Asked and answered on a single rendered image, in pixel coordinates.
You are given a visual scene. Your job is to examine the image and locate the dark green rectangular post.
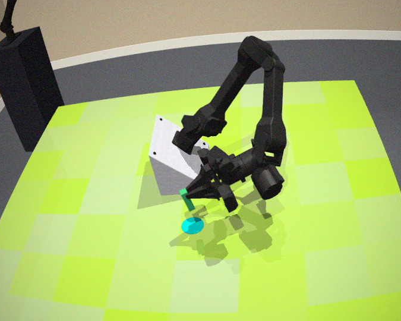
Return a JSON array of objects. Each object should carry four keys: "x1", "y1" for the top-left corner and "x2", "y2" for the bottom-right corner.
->
[{"x1": 179, "y1": 188, "x2": 195, "y2": 212}]

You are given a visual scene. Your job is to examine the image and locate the cyan circle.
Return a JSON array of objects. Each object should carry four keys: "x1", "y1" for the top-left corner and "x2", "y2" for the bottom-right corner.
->
[{"x1": 181, "y1": 217, "x2": 204, "y2": 234}]

